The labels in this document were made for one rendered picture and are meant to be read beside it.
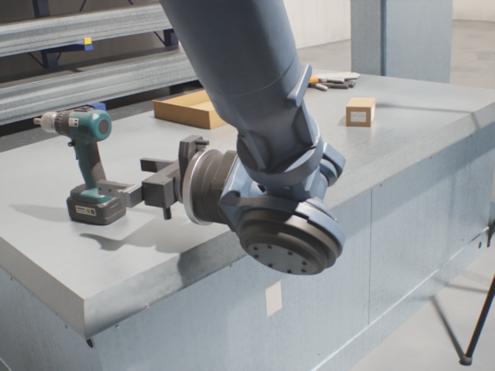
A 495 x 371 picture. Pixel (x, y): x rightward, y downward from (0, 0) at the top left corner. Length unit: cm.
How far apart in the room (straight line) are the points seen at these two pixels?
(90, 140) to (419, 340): 121
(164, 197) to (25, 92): 385
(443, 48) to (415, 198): 157
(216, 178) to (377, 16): 190
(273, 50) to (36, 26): 423
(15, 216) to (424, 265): 128
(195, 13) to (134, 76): 459
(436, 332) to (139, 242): 113
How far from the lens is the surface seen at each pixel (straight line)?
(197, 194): 96
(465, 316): 201
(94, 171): 117
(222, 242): 107
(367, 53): 277
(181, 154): 99
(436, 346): 186
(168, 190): 100
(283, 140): 75
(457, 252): 218
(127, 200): 101
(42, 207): 134
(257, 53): 61
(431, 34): 309
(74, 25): 498
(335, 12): 857
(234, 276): 120
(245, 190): 93
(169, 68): 533
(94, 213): 118
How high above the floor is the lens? 112
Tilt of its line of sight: 21 degrees down
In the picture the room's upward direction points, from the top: 4 degrees counter-clockwise
